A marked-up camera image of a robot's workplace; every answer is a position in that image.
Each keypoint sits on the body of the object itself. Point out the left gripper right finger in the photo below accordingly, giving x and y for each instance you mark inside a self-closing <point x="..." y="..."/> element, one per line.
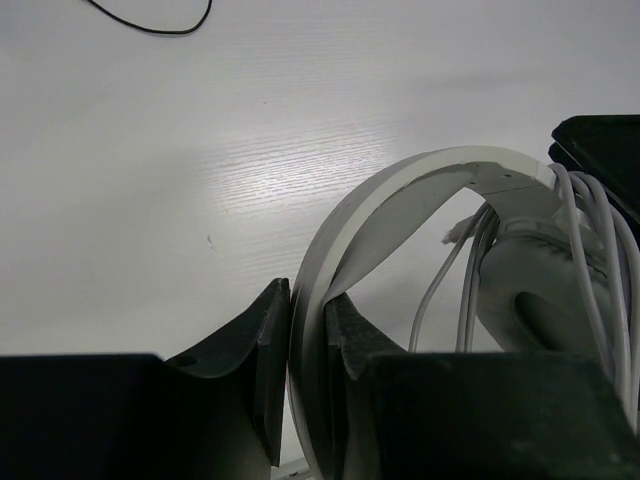
<point x="352" y="343"/>

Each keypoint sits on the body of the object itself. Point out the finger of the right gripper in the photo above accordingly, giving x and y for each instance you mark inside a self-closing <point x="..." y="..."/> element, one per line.
<point x="606" y="147"/>

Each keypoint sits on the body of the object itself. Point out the white over-ear headphones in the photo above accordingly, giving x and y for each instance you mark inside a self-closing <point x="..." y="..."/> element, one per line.
<point x="543" y="382"/>

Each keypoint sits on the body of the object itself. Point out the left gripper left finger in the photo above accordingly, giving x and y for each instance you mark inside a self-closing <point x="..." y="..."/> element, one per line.
<point x="231" y="400"/>

